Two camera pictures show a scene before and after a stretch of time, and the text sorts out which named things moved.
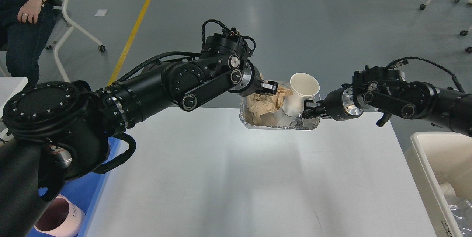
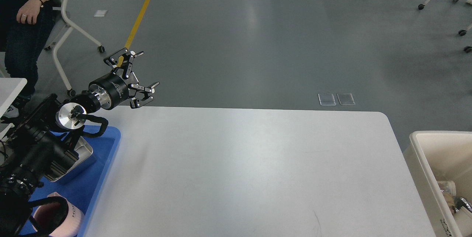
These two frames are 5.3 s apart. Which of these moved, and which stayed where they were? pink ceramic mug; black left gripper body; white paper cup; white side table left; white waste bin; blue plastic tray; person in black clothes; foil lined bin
Moved: white paper cup; foil lined bin; black left gripper body
Stayed: pink ceramic mug; person in black clothes; blue plastic tray; white side table left; white waste bin
